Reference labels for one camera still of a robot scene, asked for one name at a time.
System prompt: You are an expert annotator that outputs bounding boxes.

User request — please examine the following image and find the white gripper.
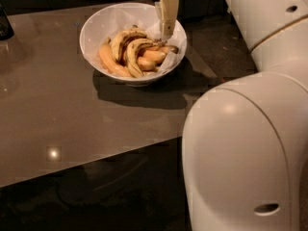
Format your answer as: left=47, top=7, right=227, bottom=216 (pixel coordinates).
left=155, top=0, right=179, bottom=39

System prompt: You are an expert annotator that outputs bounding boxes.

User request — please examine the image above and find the spotted yellow banana front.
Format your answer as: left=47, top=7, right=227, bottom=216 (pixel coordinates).
left=125, top=38, right=159, bottom=78

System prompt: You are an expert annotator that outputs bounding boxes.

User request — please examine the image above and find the spotted yellow banana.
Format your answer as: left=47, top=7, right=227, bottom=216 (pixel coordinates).
left=125, top=38, right=159, bottom=78
left=110, top=28, right=147, bottom=62

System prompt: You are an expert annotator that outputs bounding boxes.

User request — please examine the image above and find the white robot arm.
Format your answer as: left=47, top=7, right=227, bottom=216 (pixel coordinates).
left=182, top=0, right=308, bottom=231

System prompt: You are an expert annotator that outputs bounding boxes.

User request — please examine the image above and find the white paper bowl liner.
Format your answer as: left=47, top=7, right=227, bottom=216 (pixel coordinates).
left=80, top=3, right=187, bottom=86

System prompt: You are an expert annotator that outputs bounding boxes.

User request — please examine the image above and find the orange banana far right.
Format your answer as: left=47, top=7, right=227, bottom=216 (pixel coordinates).
left=158, top=45, right=179, bottom=54

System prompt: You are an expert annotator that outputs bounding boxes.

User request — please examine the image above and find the orange banana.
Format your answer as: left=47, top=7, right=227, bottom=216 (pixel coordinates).
left=98, top=38, right=131, bottom=77
left=141, top=50, right=167, bottom=64
left=158, top=45, right=179, bottom=54
left=137, top=57, right=156, bottom=71

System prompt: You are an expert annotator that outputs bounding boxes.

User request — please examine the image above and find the orange banana upper right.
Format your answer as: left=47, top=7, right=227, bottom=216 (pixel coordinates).
left=141, top=50, right=167, bottom=64

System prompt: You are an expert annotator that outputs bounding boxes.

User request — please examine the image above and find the white ceramic bowl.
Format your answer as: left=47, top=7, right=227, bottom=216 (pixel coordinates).
left=80, top=3, right=187, bottom=87

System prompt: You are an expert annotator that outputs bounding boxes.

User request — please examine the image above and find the spotted yellow banana back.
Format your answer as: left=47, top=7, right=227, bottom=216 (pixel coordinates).
left=110, top=28, right=147, bottom=62

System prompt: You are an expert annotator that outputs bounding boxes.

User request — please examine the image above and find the orange banana middle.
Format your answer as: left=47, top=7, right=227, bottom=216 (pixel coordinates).
left=137, top=57, right=156, bottom=71

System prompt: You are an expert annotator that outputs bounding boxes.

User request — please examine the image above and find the orange banana left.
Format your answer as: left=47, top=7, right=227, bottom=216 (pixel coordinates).
left=98, top=38, right=131, bottom=77

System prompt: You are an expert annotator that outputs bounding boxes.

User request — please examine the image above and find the dark object table corner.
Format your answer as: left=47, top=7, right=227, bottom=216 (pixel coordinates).
left=0, top=4, right=14, bottom=40

